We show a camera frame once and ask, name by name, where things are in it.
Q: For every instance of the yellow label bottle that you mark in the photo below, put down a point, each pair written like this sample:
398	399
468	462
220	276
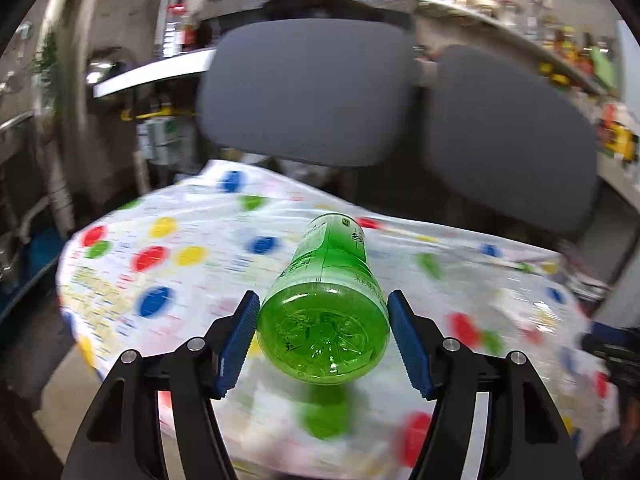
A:
621	141

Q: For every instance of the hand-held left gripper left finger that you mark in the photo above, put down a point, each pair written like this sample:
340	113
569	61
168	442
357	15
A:
235	345

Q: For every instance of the white countertop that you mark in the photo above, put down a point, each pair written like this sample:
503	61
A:
155	72

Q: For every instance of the green plastic bottle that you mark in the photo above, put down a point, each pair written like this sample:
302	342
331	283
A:
325	310

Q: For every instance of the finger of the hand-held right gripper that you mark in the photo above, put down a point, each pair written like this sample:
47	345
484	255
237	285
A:
612	347

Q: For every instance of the polka dot tablecloth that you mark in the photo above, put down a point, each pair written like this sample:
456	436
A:
200	260

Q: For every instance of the blue crate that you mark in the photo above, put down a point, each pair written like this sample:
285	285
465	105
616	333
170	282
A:
25	270

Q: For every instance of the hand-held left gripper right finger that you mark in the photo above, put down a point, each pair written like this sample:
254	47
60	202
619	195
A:
412	350

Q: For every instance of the green plant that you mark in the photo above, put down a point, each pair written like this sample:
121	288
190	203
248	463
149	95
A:
47	55

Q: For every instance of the white wall shelf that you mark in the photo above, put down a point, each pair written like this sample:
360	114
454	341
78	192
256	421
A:
505	27

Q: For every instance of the red cap clear bottle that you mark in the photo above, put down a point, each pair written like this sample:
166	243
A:
176	30

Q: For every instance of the grey stone counter shelf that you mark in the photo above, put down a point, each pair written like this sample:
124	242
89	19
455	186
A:
622	182

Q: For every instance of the grey office chair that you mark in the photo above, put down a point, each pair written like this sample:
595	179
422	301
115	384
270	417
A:
510	145
305	90

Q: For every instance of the row of jars and bottles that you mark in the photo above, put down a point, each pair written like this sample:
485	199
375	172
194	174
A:
540	20

